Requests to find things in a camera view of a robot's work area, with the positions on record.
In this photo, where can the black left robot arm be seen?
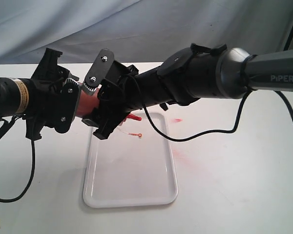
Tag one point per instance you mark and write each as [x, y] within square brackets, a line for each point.
[14, 101]

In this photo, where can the grey backdrop cloth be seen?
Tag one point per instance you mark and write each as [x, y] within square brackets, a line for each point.
[137, 30]

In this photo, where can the red sauce squeeze bottle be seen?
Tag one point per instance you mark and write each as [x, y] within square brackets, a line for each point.
[88, 103]

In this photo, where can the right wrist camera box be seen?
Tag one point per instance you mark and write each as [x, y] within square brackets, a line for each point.
[98, 71]

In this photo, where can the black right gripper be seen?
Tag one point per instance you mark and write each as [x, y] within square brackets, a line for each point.
[110, 112]

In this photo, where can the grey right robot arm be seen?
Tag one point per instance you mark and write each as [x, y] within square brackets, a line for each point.
[188, 75]

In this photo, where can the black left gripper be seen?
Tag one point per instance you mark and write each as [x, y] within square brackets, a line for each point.
[54, 96]

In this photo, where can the white rectangular plastic tray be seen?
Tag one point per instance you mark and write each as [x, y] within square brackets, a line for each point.
[133, 167]

